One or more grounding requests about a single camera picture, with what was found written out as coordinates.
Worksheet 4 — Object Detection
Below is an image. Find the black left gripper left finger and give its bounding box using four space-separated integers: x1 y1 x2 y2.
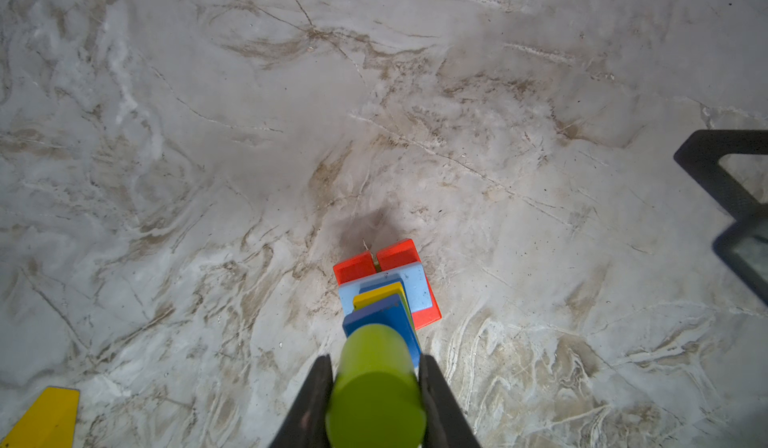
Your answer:
270 355 334 448

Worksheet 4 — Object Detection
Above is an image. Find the light blue rectangular block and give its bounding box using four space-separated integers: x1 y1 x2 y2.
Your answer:
338 262 433 314

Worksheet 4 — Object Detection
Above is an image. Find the yellow arch block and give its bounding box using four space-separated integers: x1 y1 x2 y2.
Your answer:
1 386 80 448

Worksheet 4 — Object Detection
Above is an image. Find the red rectangular block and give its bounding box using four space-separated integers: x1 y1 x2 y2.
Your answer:
376 239 442 330
333 251 377 286

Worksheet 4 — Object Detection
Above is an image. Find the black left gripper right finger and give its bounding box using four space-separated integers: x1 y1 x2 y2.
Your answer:
418 354 481 448

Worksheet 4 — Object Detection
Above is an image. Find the green cylinder block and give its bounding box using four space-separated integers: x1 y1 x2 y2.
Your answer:
325 324 427 447

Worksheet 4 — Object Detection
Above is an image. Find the dark blue cube block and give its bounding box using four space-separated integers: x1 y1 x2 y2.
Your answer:
342 294 422 369

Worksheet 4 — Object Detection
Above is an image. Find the dark blue cube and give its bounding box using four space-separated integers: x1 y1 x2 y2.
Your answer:
359 276 402 294

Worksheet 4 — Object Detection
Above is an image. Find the yellow small cube block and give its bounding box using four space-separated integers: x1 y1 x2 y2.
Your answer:
353 281 408 310

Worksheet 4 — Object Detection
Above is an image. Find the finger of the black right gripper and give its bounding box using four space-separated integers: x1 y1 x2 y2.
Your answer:
713 204 767 305
674 130 767 220

